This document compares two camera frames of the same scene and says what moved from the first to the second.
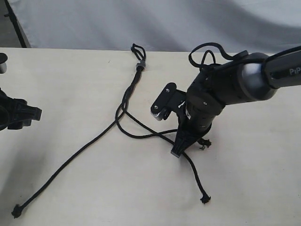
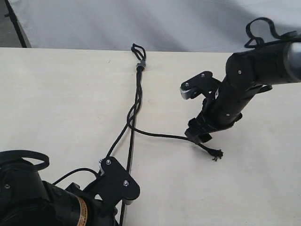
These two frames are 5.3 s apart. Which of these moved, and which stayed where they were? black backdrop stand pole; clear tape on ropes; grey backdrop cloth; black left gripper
Moved: black left gripper
Stayed: black backdrop stand pole; grey backdrop cloth; clear tape on ropes
